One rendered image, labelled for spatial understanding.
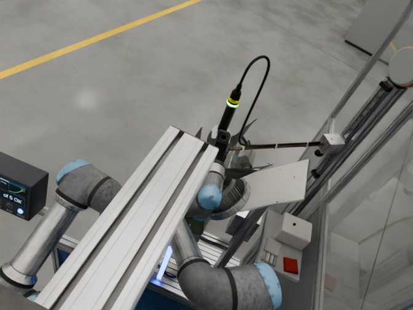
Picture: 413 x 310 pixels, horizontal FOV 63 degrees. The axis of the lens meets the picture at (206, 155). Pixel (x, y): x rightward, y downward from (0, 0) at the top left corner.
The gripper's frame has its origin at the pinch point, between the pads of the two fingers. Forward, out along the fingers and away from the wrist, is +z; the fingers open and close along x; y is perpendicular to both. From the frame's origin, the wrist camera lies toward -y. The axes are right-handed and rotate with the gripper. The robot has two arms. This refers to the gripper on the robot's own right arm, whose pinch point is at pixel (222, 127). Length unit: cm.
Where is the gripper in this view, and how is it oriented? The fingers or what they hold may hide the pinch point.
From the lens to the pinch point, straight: 132.9
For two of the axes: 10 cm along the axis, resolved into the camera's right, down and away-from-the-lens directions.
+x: 9.6, 2.8, 0.9
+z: 1.4, -7.1, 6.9
